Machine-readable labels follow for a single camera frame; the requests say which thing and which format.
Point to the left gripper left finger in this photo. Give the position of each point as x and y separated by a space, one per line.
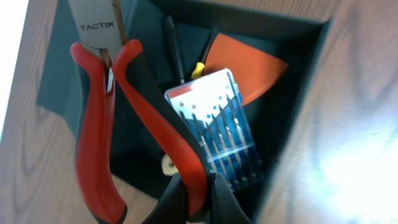
172 206

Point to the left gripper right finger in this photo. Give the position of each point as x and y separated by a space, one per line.
225 209

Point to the blue precision screwdriver set case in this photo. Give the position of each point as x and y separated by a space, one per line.
212 108

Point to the wooden handled orange scraper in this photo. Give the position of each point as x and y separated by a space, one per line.
254 70

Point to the red handled cutting pliers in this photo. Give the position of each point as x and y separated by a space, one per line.
118 61

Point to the small claw hammer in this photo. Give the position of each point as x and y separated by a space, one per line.
172 44

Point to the black yellow screwdriver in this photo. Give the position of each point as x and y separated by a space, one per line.
200 65

